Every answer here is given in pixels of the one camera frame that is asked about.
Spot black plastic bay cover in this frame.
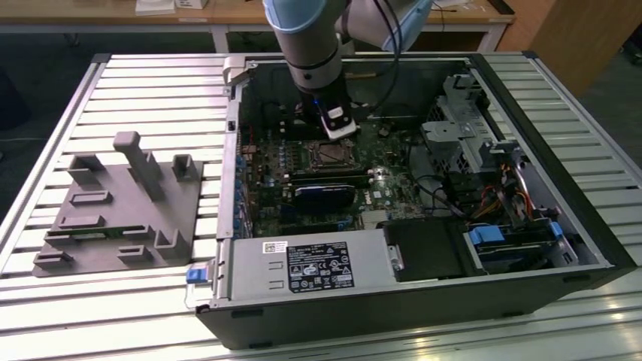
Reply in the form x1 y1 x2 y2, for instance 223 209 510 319
382 219 484 283

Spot black RAM stick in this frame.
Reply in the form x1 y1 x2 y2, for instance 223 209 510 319
293 168 369 178

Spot black graphics card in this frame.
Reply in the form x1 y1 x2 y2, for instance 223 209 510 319
293 183 358 212

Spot green motherboard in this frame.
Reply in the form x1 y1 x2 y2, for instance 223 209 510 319
238 120 453 240

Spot metal drive cage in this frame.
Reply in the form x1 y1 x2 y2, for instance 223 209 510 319
419 74 508 174

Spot pale blue teach pendant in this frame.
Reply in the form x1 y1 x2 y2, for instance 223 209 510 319
382 0 434 52

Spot small silver heatsink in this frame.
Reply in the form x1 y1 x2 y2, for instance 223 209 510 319
362 210 390 229

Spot grey power supply unit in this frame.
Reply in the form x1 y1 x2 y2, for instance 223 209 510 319
226 231 398 302

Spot white box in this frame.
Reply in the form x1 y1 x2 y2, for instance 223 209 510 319
134 0 178 17

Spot grey parts rack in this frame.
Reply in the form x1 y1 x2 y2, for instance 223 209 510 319
31 131 206 278

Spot blue disk carrier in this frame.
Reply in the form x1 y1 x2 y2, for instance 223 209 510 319
468 224 506 247

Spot blue case latch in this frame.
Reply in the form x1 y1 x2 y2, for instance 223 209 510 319
185 264 213 285

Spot green circuit board strip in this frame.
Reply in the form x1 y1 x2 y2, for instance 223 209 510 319
70 226 127 238

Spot wooden desk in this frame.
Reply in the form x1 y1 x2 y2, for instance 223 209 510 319
0 0 517 53

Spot black open PC case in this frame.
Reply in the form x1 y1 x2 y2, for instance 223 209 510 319
195 50 638 350

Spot wooden cabinet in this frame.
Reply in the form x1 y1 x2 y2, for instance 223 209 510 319
530 0 642 99

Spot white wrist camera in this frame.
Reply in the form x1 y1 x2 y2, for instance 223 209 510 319
319 106 362 143

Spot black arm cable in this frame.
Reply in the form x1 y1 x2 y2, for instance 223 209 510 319
350 0 403 114

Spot black wire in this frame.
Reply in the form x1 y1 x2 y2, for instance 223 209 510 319
410 174 470 219

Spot orange and yellow wires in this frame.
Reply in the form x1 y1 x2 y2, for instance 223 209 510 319
474 187 534 223

